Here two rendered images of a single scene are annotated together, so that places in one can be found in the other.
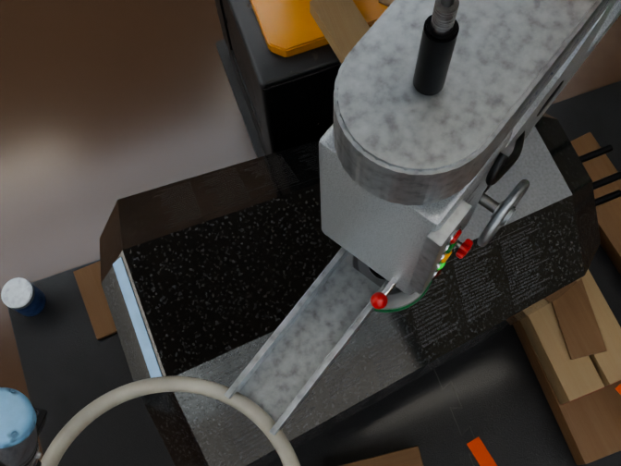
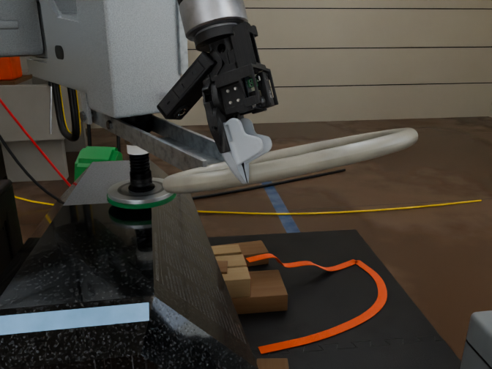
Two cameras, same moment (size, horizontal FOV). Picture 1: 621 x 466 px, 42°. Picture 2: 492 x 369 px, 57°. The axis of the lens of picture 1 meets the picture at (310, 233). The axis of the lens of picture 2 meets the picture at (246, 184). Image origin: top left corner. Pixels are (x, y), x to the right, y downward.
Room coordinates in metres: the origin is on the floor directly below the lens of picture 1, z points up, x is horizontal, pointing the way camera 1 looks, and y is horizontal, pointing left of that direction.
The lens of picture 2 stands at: (-0.04, 1.14, 1.36)
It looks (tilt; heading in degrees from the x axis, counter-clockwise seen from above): 20 degrees down; 279
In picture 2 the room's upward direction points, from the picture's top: straight up
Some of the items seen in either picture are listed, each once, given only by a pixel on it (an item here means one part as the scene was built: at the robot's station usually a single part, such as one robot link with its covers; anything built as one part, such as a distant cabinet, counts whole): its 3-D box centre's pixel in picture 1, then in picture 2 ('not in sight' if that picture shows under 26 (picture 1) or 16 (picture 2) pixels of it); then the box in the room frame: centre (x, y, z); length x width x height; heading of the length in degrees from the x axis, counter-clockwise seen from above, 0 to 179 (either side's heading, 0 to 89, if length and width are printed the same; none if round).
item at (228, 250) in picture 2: not in sight; (218, 250); (0.47, -1.15, 0.10); 0.25 x 0.10 x 0.01; 19
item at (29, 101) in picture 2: not in sight; (45, 121); (2.53, -2.86, 0.43); 1.30 x 0.62 x 0.86; 107
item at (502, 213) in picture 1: (487, 202); not in sight; (0.50, -0.34, 1.18); 0.15 x 0.10 x 0.15; 138
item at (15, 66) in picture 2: not in sight; (8, 62); (2.70, -2.69, 1.00); 0.50 x 0.22 x 0.33; 107
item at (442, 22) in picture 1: (436, 46); not in sight; (0.50, -0.17, 1.76); 0.04 x 0.04 x 0.17
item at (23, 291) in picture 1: (24, 297); not in sight; (0.69, 0.94, 0.08); 0.10 x 0.10 x 0.13
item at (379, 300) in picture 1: (385, 291); not in sight; (0.35, -0.13, 1.15); 0.08 x 0.03 x 0.03; 138
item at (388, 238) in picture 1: (430, 155); (118, 41); (0.56, -0.22, 1.30); 0.36 x 0.22 x 0.45; 138
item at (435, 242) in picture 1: (437, 250); (175, 23); (0.37, -0.20, 1.35); 0.08 x 0.03 x 0.28; 138
